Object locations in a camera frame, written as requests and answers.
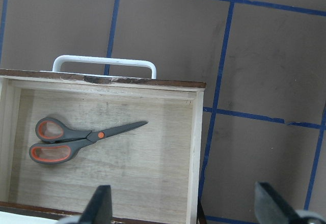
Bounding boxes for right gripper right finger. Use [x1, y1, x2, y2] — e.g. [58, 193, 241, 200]
[254, 182, 301, 224]

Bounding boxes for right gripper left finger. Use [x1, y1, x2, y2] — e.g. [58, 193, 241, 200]
[79, 185, 113, 224]

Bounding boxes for grey orange scissors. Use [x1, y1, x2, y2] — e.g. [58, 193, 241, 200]
[29, 117, 148, 164]

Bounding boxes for wooden drawer with white handle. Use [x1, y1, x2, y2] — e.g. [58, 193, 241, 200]
[1, 69, 206, 223]

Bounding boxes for white plastic tray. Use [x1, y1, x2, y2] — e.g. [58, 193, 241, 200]
[0, 211, 58, 224]

